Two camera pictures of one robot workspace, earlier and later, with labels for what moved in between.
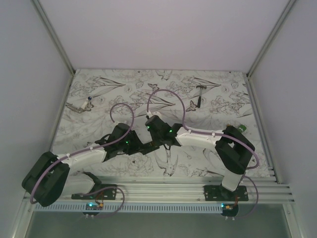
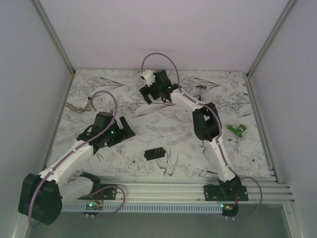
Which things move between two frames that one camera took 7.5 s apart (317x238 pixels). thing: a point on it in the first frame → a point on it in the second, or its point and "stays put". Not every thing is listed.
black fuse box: (149, 147) → (155, 153)
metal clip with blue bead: (85, 106) stays put
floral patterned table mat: (97, 100) stays put
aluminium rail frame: (190, 189) stays put
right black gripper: (152, 136) → (145, 90)
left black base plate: (99, 192) stays put
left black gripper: (136, 143) → (123, 134)
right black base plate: (218, 193) stays put
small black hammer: (200, 87) stays put
